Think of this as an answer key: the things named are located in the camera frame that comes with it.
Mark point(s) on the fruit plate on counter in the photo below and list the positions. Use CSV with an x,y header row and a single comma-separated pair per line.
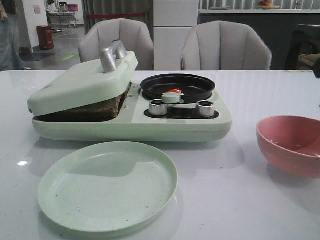
x,y
267,5

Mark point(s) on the orange shrimp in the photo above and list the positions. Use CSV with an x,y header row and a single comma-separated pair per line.
x,y
176,90

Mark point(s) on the white cabinet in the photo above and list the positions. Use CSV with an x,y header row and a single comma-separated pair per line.
x,y
172,21

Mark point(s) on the left silver control knob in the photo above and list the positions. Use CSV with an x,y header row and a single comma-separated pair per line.
x,y
157,108

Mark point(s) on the right grey upholstered chair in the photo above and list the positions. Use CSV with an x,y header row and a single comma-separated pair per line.
x,y
226,46

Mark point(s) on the black round frying pan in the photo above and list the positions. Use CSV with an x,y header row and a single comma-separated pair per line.
x,y
194,88

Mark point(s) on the bread slice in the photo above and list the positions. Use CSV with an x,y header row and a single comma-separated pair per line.
x,y
96,112

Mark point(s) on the grey upholstered chair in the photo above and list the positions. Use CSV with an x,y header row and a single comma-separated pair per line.
x,y
226,46
134,35

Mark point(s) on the light green plate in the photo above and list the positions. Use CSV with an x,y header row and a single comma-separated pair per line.
x,y
112,188

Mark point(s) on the pink bowl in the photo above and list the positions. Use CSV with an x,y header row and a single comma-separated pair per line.
x,y
291,143

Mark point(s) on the grey counter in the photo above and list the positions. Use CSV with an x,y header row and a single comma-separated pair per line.
x,y
287,33

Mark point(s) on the beige cushion at right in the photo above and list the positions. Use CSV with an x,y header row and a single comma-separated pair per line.
x,y
307,61

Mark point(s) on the right silver control knob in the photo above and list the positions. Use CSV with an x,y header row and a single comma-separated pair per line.
x,y
205,109

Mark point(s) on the left grey upholstered chair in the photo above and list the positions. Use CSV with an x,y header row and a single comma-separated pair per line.
x,y
134,35

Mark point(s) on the green breakfast maker base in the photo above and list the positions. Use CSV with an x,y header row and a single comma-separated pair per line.
x,y
132,124

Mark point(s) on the red barrier tape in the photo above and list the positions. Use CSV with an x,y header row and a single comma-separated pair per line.
x,y
117,16

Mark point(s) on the red trash bin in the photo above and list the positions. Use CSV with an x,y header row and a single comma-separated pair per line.
x,y
45,37

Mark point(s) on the silver control knob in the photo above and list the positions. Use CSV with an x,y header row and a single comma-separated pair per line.
x,y
205,109
157,108

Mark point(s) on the person in jeans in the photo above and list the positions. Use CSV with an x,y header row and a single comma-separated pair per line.
x,y
9,38

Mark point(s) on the green breakfast maker lid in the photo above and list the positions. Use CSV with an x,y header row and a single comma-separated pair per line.
x,y
87,83

